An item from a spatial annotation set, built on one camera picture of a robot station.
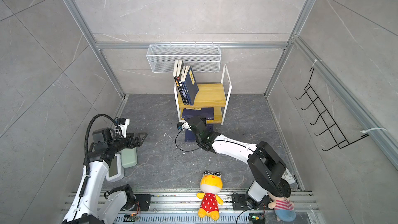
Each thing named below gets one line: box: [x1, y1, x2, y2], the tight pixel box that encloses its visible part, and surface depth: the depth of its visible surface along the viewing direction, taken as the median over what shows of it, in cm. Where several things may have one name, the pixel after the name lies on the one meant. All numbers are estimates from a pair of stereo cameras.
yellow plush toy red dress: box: [196, 170, 224, 221], surface depth 73 cm
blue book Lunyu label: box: [184, 65, 200, 106], surface depth 83 cm
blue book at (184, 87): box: [181, 65, 192, 106], surface depth 81 cm
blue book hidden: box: [181, 107, 215, 121], surface depth 91 cm
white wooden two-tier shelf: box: [173, 64, 233, 125], surface depth 92 cm
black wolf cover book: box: [176, 59, 189, 106], surface depth 79 cm
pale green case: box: [120, 147, 138, 168], surface depth 85 cm
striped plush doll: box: [267, 191, 297, 222], surface depth 69 cm
